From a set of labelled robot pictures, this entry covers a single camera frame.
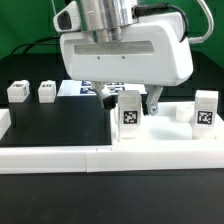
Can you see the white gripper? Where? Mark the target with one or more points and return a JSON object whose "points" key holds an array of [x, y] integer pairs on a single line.
{"points": [[152, 51]]}

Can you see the white U-shaped obstacle wall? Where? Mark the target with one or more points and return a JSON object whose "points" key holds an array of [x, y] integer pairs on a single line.
{"points": [[118, 156]]}

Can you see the white square table top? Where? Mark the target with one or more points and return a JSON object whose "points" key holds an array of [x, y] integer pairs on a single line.
{"points": [[173, 122]]}

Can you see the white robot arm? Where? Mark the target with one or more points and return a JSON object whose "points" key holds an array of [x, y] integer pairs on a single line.
{"points": [[105, 41]]}

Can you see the white marker sheet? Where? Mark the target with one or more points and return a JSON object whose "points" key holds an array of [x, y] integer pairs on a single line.
{"points": [[84, 88]]}

